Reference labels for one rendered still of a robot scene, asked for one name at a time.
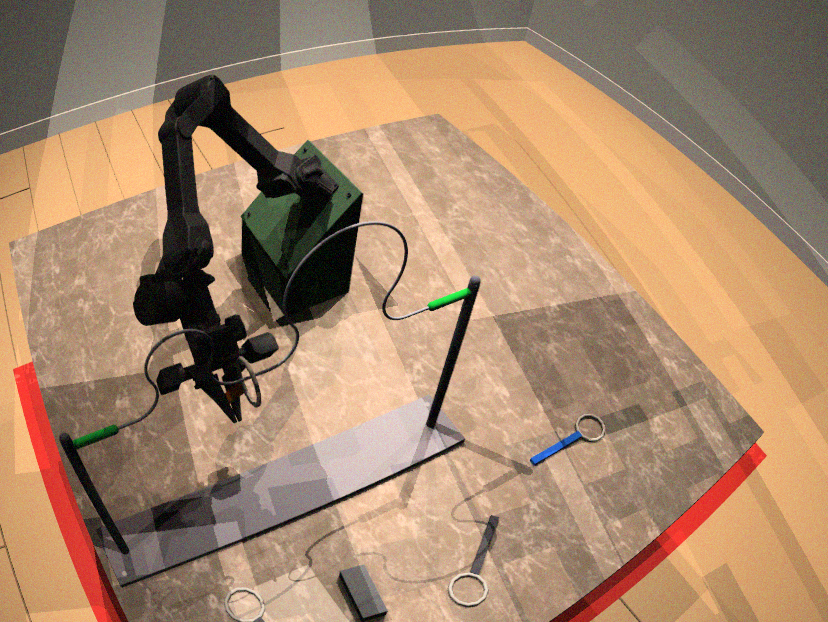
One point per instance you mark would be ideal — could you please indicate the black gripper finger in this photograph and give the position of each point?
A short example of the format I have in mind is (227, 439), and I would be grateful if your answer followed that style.
(230, 376)
(216, 393)

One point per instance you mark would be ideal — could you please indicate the white loop with blue handle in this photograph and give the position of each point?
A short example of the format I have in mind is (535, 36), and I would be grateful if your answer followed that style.
(567, 441)

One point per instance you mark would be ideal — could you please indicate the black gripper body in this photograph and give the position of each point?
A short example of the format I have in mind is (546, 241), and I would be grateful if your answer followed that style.
(254, 349)

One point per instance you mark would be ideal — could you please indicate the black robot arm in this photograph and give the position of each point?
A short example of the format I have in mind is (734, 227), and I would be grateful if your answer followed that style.
(164, 297)

